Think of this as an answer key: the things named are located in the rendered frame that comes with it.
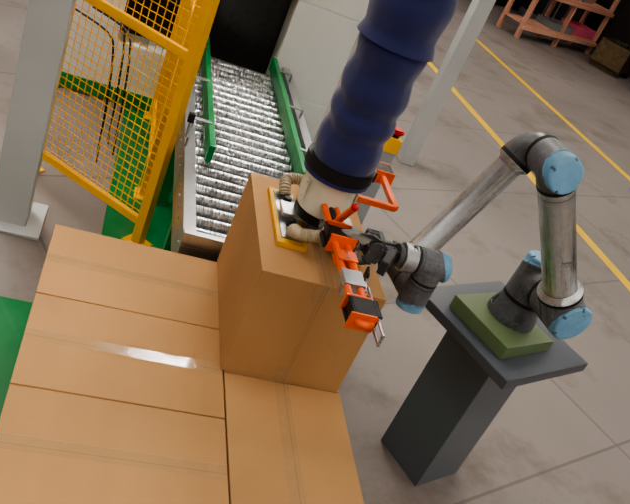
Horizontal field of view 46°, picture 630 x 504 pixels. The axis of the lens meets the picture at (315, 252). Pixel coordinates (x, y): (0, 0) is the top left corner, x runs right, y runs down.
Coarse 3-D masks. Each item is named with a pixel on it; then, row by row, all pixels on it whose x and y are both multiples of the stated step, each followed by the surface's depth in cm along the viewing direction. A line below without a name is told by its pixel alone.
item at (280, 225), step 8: (272, 192) 249; (272, 200) 244; (288, 200) 243; (272, 208) 240; (272, 216) 237; (280, 216) 236; (280, 224) 232; (288, 224) 232; (280, 232) 229; (280, 240) 225; (288, 240) 227; (296, 240) 228; (288, 248) 226; (296, 248) 227; (304, 248) 227
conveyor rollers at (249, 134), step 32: (224, 64) 467; (224, 96) 422; (256, 96) 443; (224, 128) 385; (256, 128) 398; (224, 160) 355; (256, 160) 367; (288, 160) 380; (224, 192) 326; (224, 224) 303
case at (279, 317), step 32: (256, 192) 249; (256, 224) 232; (352, 224) 256; (224, 256) 268; (256, 256) 222; (288, 256) 223; (320, 256) 230; (224, 288) 254; (256, 288) 215; (288, 288) 216; (320, 288) 218; (224, 320) 242; (256, 320) 221; (288, 320) 223; (320, 320) 225; (224, 352) 231; (256, 352) 229; (288, 352) 230; (320, 352) 232; (352, 352) 234; (320, 384) 240
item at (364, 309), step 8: (344, 296) 190; (352, 296) 188; (360, 296) 190; (344, 304) 190; (352, 304) 185; (360, 304) 187; (368, 304) 188; (344, 312) 189; (352, 312) 182; (360, 312) 184; (368, 312) 185; (376, 312) 187; (352, 320) 184; (368, 320) 184; (376, 320) 185; (352, 328) 185
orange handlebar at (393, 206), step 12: (384, 180) 262; (324, 204) 229; (372, 204) 245; (384, 204) 246; (396, 204) 249; (324, 216) 224; (336, 216) 226; (336, 252) 208; (348, 252) 208; (336, 264) 206; (348, 264) 208; (348, 288) 194; (360, 288) 196; (360, 324) 183; (372, 324) 184
